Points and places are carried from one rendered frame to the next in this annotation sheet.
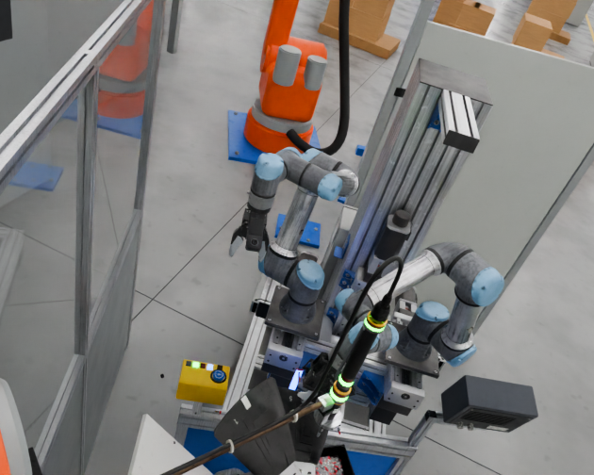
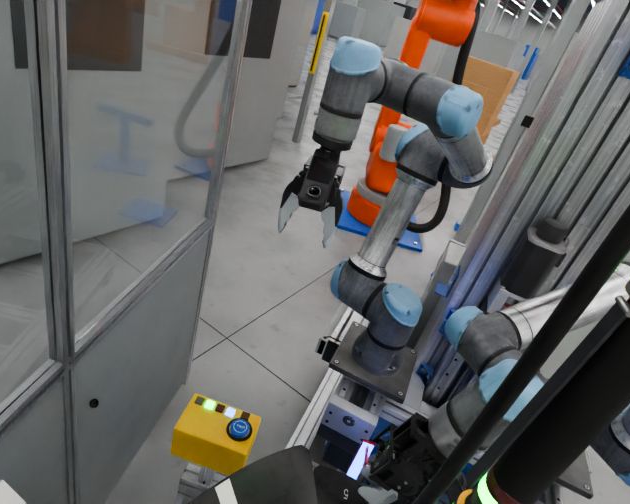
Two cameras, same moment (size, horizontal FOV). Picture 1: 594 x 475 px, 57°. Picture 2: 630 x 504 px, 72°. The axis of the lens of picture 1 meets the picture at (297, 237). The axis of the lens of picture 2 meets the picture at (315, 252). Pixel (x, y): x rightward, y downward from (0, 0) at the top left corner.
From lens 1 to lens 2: 92 cm
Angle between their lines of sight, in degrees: 14
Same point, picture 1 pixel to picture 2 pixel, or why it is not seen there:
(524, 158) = not seen: outside the picture
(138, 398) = not seen: hidden behind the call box
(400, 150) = (562, 119)
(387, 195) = (530, 196)
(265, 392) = (281, 480)
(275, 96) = (380, 171)
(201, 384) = (208, 437)
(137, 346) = (197, 384)
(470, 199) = not seen: hidden behind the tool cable
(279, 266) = (359, 286)
